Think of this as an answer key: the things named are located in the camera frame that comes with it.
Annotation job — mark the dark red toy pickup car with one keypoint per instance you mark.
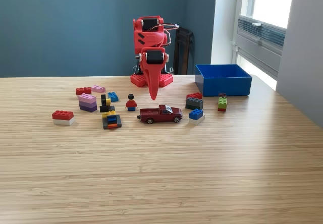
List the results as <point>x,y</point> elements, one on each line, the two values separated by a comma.
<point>159,115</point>

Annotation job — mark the dark grey lego brick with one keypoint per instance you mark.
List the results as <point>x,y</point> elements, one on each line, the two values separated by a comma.
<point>194,104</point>

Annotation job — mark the grey window vent unit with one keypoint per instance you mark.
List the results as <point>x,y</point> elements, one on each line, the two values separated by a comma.
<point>265,33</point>

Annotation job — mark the black table clamp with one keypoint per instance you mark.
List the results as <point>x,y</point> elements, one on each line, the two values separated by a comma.
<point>170,70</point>

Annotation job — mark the pink flat lego brick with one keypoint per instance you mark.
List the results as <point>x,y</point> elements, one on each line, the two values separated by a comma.
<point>98,89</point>

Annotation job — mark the dark folded chair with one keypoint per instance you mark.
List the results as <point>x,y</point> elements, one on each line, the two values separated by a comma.
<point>183,52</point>

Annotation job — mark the blue plastic bin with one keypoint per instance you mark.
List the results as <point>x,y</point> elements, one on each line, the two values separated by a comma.
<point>227,86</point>

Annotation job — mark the small blue lego brick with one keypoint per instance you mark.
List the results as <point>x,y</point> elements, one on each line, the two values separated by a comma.
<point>113,97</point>

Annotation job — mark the pink and purple brick stack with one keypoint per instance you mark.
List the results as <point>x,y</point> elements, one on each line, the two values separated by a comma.
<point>87,104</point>

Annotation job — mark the blue and white brick stack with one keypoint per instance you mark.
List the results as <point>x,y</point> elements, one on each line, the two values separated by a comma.
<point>196,115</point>

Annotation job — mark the yellow toy digger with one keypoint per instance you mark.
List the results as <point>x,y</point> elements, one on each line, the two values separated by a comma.
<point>111,120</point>

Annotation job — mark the lego toy figure red shirt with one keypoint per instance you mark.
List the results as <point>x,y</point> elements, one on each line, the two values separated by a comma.
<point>131,104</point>

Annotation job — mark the red lego brick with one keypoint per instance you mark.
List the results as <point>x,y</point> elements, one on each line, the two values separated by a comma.
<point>83,91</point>
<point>194,96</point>

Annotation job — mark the red and white brick stack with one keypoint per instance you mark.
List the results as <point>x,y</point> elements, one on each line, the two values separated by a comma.
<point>63,116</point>

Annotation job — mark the green brick stack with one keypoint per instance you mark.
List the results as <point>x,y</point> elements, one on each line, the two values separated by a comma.
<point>222,103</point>

